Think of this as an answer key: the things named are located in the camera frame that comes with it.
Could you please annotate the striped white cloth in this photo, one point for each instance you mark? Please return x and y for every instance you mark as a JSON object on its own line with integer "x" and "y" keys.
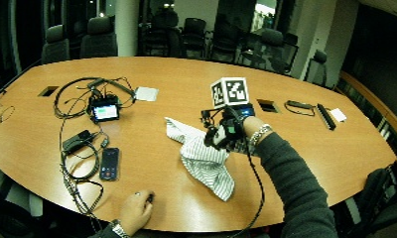
{"x": 202, "y": 158}

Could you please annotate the small black object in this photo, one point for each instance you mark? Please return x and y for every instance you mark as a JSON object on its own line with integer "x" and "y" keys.
{"x": 150, "y": 198}

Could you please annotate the black glove-mounted module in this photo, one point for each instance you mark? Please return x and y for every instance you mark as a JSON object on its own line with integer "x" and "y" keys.
{"x": 246, "y": 110}

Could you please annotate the black smartphone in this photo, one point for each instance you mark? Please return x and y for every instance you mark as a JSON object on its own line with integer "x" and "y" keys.
{"x": 109, "y": 164}

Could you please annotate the white marker cube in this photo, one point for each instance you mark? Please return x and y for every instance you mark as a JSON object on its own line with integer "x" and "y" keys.
{"x": 230, "y": 92}

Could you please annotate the white square pad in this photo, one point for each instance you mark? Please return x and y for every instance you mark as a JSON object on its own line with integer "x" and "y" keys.
{"x": 146, "y": 94}

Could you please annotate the black power adapter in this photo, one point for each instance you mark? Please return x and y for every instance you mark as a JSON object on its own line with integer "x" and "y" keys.
{"x": 77, "y": 140}

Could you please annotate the small black monitor device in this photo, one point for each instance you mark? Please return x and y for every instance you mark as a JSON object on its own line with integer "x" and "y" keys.
{"x": 104, "y": 110}

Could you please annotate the black office chair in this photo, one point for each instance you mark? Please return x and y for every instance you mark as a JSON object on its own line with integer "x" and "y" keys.
{"x": 315, "y": 67}
{"x": 161, "y": 33}
{"x": 194, "y": 38}
{"x": 269, "y": 49}

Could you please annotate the small white box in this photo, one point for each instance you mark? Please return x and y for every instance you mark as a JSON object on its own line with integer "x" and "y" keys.
{"x": 338, "y": 115}

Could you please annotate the white pillar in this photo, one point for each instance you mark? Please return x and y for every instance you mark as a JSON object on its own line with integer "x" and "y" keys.
{"x": 126, "y": 28}

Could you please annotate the grey office chair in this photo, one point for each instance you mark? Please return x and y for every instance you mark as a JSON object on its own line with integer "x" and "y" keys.
{"x": 97, "y": 38}
{"x": 54, "y": 46}

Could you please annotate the black bag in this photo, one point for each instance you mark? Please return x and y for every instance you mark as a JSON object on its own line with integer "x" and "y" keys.
{"x": 376, "y": 201}

